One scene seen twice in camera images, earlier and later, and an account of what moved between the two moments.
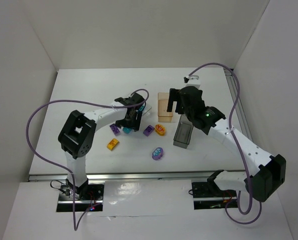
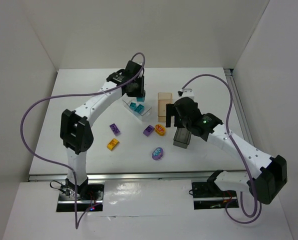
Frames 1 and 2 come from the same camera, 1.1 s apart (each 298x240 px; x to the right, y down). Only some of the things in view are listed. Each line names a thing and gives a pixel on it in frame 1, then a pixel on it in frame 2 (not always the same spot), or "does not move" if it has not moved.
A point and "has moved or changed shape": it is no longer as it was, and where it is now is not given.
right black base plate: [206, 195] does not move
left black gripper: [133, 122] -> [140, 91]
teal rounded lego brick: [127, 130] has moved or changed shape
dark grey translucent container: [183, 132] does not move
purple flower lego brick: [157, 153] does not move
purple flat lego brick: [114, 129] does not move
